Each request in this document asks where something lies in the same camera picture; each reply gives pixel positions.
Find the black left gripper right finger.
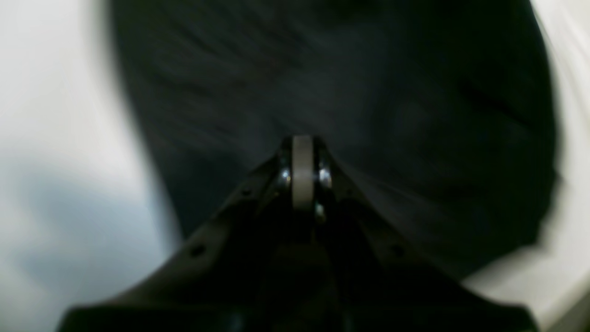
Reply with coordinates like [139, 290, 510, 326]
[300, 136, 538, 332]

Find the black t-shirt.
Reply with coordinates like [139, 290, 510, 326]
[109, 0, 556, 278]

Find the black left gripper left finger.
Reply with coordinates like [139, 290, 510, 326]
[59, 137, 295, 332]

